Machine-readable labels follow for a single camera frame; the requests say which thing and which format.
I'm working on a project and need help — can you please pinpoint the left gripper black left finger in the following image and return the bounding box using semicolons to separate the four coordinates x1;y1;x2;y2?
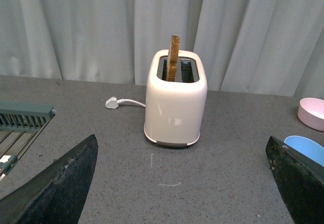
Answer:
1;135;98;223

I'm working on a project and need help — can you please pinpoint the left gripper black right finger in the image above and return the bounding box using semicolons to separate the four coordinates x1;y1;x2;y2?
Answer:
266;136;323;223

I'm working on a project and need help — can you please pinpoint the light blue plastic cup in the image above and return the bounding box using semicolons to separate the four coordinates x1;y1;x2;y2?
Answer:
284;135;324;166

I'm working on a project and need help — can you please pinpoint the pink plastic bowl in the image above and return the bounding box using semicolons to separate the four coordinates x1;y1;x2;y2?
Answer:
298;97;324;132

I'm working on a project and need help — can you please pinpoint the green dish rack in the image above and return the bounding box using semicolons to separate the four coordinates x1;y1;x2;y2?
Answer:
1;101;56;179

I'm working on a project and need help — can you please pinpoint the cream white toaster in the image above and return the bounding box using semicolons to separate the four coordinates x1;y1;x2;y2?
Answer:
144;50;208;147

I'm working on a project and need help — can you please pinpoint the grey white curtain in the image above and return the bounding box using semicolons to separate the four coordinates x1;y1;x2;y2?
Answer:
1;0;323;98

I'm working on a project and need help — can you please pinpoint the toasted bread slice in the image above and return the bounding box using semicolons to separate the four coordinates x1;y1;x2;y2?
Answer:
167;35;180;82

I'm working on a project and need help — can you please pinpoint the white power plug cable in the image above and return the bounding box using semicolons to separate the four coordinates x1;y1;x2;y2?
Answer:
105;96;146;109

